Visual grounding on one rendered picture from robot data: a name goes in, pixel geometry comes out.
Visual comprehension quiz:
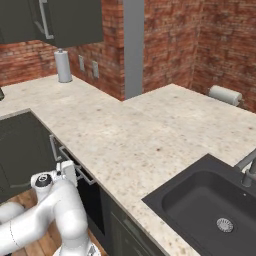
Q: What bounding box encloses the grey wall socket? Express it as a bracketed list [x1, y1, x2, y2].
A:
[91, 60, 100, 79]
[78, 54, 86, 72]

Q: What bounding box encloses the upright white paper towel roll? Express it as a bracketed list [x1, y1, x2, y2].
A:
[53, 48, 74, 84]

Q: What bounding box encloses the dark cupboard door under sink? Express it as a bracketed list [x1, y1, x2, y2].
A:
[109, 199, 170, 256]

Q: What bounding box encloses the grey dishwasher door handle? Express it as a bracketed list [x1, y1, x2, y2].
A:
[59, 145, 97, 186]

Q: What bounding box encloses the dark wall cupboard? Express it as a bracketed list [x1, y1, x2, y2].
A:
[0, 0, 42, 45]

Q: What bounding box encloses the grey wall cupboard handle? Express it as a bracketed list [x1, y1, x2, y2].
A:
[37, 0, 55, 41]

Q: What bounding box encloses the dark lower cupboard door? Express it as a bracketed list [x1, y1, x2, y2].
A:
[0, 111, 58, 204]

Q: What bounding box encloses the lying white paper towel roll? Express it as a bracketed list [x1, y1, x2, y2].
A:
[207, 84, 244, 108]

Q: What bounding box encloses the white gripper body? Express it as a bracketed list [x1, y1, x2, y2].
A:
[55, 160, 79, 188]

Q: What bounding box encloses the grey pillar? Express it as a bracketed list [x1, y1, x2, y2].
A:
[122, 0, 145, 101]

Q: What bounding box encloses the dark wall cupboard door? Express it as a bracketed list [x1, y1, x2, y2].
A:
[35, 0, 105, 49]

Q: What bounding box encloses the grey tap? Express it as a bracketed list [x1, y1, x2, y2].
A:
[233, 147, 256, 188]

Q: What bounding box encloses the black sink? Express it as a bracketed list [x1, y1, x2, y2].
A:
[141, 153, 256, 256]

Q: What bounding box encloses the black dishwasher door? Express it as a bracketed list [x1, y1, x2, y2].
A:
[58, 143, 112, 248]

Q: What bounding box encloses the dark narrow cupboard door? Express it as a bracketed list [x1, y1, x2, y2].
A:
[49, 132, 70, 165]

